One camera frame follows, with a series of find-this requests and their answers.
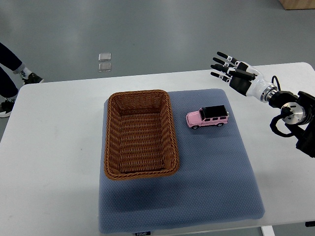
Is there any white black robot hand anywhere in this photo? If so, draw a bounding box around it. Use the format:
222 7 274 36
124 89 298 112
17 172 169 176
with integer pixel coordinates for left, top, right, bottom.
211 52 278 101

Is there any pink toy car black roof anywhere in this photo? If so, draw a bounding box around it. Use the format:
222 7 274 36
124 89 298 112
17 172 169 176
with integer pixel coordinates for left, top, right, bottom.
186 105 229 129

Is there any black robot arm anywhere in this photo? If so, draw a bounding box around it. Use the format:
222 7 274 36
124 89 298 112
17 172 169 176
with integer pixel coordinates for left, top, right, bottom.
211 52 315 157

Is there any brown wicker basket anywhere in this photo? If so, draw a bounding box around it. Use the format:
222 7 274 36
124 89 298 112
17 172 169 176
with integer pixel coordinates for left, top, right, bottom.
104 89 180 180

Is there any wooden cabinet corner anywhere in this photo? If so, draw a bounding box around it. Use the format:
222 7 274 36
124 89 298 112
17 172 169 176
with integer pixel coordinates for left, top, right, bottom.
280 0 315 10

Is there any blue grey cushion mat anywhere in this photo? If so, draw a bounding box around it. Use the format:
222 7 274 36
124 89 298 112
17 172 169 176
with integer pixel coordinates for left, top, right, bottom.
98 88 265 234

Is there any upper clear floor plate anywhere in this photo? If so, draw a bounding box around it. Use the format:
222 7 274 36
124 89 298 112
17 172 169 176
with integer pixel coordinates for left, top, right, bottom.
98 53 111 61

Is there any clear floor plate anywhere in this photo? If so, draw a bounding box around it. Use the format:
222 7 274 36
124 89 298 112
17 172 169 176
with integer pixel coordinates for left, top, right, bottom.
98 53 111 61
98 62 112 72

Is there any lower clear floor plate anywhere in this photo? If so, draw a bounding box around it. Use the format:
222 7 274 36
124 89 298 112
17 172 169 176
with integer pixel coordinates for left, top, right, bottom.
98 62 112 72

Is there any white table leg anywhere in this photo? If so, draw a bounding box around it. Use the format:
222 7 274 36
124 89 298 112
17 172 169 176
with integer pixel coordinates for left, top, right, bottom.
260 226 275 236

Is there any black white sneaker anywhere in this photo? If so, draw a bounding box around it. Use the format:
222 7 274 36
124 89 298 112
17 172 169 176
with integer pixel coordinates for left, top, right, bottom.
22 73 44 85
0 96 16 118

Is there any person's dark trouser leg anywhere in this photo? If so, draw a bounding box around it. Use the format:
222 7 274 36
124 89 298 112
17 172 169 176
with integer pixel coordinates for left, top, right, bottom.
0 43 25 98

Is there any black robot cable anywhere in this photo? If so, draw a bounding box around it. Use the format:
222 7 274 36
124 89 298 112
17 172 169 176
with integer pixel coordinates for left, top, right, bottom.
271 75 282 91

